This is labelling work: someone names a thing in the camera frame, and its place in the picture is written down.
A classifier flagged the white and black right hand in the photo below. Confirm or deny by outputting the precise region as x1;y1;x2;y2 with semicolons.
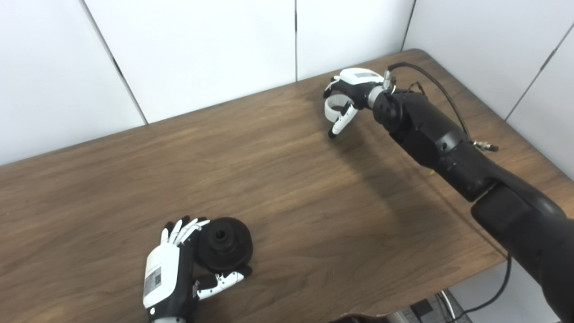
323;68;386;139

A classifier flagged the round black stepped part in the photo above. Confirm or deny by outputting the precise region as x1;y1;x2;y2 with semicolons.
194;217;254;273

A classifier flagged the black hanging cable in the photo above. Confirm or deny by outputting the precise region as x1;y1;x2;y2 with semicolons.
448;255;513;314

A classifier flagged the white toothed ring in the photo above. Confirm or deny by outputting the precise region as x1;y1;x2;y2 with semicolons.
324;92;356;123

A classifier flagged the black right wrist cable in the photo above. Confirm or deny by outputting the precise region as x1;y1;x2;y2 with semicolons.
383;62;500;153

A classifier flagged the black robot torso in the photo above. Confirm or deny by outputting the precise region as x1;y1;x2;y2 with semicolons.
329;314;391;323

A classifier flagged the white and black left hand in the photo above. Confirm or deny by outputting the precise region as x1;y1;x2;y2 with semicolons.
143;216;253;322

